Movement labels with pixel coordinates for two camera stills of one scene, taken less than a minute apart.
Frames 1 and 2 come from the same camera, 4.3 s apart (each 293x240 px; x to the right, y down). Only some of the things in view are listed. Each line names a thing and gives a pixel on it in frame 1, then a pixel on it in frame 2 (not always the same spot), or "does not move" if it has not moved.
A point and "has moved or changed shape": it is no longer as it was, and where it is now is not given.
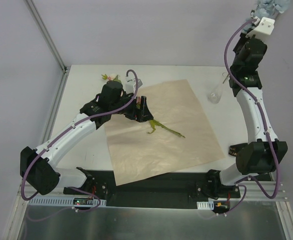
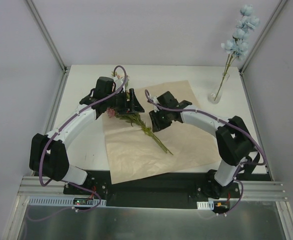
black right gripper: [243, 36] → [157, 119]
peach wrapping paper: [139, 155] does not move
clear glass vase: [214, 96] does not move
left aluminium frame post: [49, 38] does not move
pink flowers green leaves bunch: [115, 77] has moved or changed shape
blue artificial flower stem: [270, 8] → [237, 47]
